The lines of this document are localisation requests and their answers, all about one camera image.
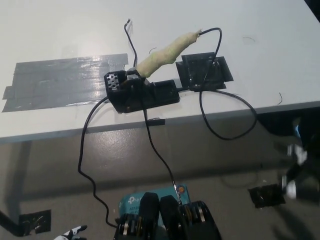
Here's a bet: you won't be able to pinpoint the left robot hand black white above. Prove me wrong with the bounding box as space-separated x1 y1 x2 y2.
55 224 88 240

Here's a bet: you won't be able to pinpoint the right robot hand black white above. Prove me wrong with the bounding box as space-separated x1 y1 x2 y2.
280 117 320 201

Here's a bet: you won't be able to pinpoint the black robot body blocks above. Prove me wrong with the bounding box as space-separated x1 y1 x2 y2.
114 191 222 240

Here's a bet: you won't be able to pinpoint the black soldering iron base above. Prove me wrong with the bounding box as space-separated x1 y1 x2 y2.
103 70 181 115

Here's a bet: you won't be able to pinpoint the black floor tape patch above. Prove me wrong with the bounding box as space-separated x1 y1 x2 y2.
247 183 286 210
18 209 52 237

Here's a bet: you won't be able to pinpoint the teal tp-link box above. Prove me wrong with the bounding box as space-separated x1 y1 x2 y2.
117 184 193 216

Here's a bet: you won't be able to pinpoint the black stand leg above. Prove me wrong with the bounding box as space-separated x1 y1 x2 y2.
0 209 26 237

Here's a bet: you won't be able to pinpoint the grey table leg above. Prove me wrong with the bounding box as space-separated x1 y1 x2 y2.
7 140 33 201

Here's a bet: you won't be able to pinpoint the small black tape strip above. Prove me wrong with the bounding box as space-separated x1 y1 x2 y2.
146 119 166 127

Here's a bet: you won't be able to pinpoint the black tape patch on table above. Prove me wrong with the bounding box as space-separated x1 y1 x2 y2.
175 51 235 91

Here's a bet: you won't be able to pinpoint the long black power cable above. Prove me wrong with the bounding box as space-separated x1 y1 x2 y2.
77 96 119 228

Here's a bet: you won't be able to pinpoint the thin black cable to robot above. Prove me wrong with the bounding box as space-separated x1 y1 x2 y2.
142 99 182 206

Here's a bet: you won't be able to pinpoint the black soldering iron cable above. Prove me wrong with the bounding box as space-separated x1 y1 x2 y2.
177 27 258 141

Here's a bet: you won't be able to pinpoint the grey duct tape patch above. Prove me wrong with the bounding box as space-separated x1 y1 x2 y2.
1 52 130 113

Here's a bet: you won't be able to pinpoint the black cable stub bare end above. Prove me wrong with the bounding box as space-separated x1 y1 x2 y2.
123 18 139 70

